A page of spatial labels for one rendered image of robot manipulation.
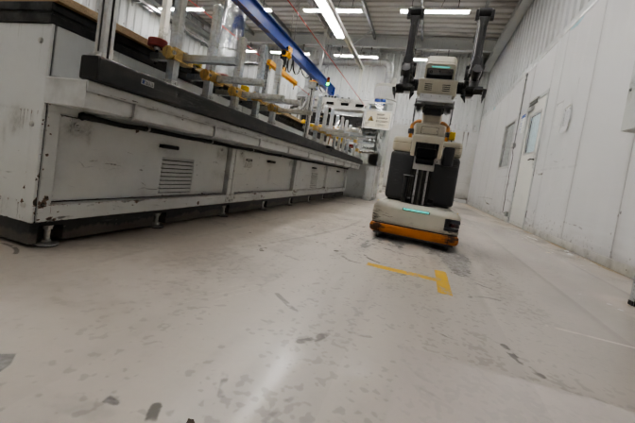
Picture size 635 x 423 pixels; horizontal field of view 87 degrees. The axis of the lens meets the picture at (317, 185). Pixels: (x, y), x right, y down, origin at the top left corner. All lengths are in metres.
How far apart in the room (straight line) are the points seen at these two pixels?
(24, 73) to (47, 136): 0.24
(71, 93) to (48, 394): 0.93
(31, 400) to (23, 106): 1.07
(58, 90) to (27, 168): 0.30
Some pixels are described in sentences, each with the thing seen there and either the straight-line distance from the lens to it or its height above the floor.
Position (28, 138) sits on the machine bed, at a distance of 1.57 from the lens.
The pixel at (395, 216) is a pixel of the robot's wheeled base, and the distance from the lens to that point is 2.52.
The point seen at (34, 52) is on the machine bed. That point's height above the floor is 0.70.
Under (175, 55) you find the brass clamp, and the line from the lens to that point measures 1.61.
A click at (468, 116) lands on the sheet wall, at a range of 12.62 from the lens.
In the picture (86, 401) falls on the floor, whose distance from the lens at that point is 0.78.
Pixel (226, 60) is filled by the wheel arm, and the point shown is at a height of 0.83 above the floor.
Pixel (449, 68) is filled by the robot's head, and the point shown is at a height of 1.28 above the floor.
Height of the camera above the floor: 0.45
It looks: 3 degrees down
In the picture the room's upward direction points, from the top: 9 degrees clockwise
